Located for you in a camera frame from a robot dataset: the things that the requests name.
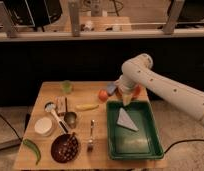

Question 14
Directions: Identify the orange bowl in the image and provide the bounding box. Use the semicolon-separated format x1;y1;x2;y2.
115;85;141;100

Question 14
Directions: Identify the white round container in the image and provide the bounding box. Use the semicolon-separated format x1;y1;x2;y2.
34;117;53;136

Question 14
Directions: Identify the wooden block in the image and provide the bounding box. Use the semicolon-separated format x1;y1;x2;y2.
57;96;67;116

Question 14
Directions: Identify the black cable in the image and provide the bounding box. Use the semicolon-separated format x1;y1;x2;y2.
0;109;23;141
163;138;204;155

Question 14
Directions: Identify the green plastic tray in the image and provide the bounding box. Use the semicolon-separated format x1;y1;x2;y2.
106;101;164;160

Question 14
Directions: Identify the black cable left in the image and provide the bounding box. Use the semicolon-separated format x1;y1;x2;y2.
0;109;23;141

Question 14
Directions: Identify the black cable right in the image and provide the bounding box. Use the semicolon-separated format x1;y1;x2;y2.
163;138;204;155

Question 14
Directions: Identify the red orange apple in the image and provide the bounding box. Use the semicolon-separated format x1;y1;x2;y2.
98;89;109;102

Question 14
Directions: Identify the dark brown bowl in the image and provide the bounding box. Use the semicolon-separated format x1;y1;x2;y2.
51;133;80;163

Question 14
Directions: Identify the green translucent cup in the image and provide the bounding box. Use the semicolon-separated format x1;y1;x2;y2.
62;80;73;93

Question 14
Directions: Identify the grey folded cloth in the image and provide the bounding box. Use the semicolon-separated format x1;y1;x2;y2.
117;108;138;131

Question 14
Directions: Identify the metal fork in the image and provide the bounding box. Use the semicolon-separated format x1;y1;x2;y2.
87;120;95;152

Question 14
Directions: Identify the green chili pepper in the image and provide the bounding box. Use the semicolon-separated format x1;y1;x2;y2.
23;139;41;164

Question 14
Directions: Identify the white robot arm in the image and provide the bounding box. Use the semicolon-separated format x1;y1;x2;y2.
116;53;204;126

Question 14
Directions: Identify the blue sponge block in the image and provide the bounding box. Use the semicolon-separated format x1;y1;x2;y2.
106;82;117;95

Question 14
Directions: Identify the yellow banana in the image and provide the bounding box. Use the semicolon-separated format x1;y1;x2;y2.
75;104;99;111

